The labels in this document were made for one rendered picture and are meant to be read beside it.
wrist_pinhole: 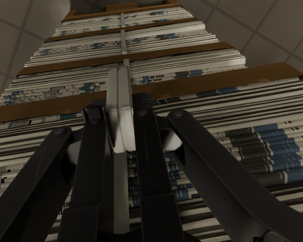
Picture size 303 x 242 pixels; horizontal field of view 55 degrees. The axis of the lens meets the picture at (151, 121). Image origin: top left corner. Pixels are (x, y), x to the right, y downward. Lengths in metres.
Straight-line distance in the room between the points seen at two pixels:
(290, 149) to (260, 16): 1.08
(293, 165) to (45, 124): 0.21
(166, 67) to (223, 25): 0.79
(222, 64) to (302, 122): 0.24
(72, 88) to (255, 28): 0.96
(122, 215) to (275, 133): 0.13
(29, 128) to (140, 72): 0.22
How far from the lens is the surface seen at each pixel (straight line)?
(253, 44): 1.30
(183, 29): 0.68
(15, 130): 0.29
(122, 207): 0.18
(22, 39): 1.23
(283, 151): 0.22
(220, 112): 0.26
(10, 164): 0.25
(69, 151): 0.16
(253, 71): 0.34
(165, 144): 0.16
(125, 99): 0.17
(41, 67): 0.57
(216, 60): 0.47
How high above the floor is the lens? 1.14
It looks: 59 degrees down
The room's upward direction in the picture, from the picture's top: 168 degrees clockwise
